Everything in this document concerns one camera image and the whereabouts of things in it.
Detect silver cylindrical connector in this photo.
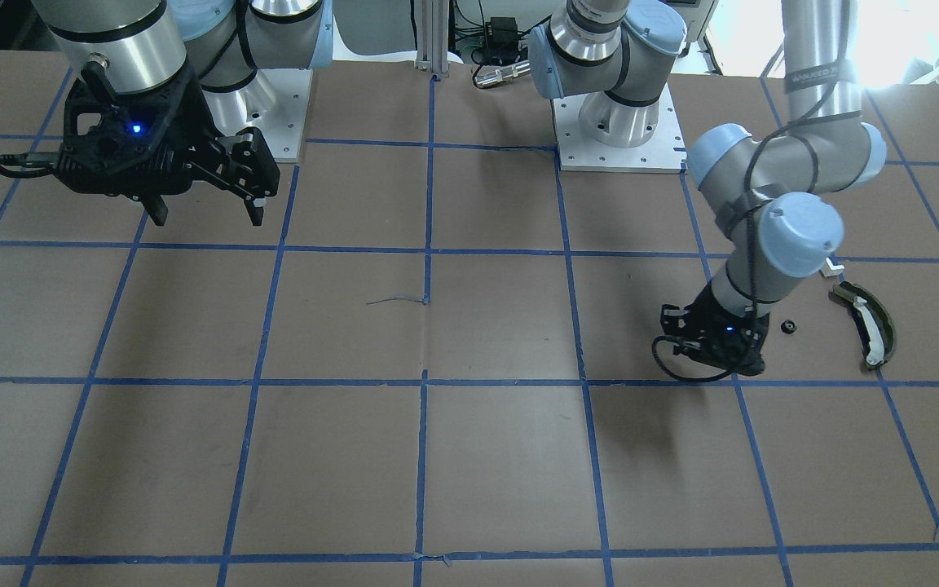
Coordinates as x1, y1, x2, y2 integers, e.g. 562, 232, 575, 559
472, 60, 531, 90

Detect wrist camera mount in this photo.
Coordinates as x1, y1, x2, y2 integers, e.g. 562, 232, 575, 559
650, 306, 770, 384
0, 61, 218, 201

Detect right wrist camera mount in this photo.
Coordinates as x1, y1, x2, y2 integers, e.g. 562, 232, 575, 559
0, 61, 218, 201

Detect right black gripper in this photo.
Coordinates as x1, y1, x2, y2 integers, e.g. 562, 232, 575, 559
123, 82, 280, 227

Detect aluminium frame post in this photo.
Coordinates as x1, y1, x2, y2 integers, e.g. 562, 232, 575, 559
412, 0, 452, 82

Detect white curved plastic clip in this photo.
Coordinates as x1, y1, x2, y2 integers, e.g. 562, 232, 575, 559
819, 257, 845, 279

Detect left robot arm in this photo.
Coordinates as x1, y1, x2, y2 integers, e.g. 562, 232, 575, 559
528, 1, 887, 376

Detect black cables on bench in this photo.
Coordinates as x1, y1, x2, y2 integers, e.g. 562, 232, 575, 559
453, 0, 536, 66

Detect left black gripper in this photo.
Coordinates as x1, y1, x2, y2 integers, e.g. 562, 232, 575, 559
662, 285, 768, 360

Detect dark green brake shoe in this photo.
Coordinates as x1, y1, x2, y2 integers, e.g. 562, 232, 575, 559
831, 281, 897, 370

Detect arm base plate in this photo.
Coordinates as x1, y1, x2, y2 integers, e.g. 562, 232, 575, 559
202, 69, 314, 163
551, 85, 686, 174

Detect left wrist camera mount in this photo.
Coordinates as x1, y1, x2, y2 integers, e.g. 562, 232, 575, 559
650, 306, 770, 384

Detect black power adapter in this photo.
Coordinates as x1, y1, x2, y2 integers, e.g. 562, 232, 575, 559
484, 16, 519, 49

